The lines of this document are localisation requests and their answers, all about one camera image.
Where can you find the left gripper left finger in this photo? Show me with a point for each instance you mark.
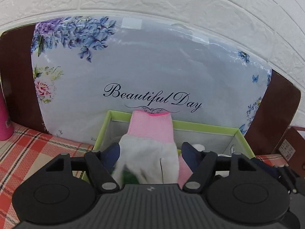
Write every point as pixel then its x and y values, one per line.
pixel 99 166

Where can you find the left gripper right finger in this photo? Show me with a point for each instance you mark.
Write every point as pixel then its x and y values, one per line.
pixel 202 164

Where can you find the white pink sock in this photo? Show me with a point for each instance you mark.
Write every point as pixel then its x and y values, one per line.
pixel 184 172
pixel 148 150

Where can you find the green small box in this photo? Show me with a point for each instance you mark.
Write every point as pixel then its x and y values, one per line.
pixel 129 178

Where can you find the lime green open box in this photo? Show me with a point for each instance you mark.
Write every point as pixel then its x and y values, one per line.
pixel 110 127

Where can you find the brown cardboard shoe box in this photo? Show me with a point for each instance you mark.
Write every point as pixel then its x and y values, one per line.
pixel 291 147

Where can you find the plaid red bedsheet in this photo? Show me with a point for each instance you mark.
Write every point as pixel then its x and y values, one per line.
pixel 25 152

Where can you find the dark brown wooden headboard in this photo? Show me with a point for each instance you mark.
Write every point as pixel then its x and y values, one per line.
pixel 265 135

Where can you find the floral Beautiful Day pillow bag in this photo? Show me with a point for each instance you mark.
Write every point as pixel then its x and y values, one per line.
pixel 85 66

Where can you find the pink thermos bottle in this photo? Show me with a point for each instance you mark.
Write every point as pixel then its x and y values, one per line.
pixel 6 127

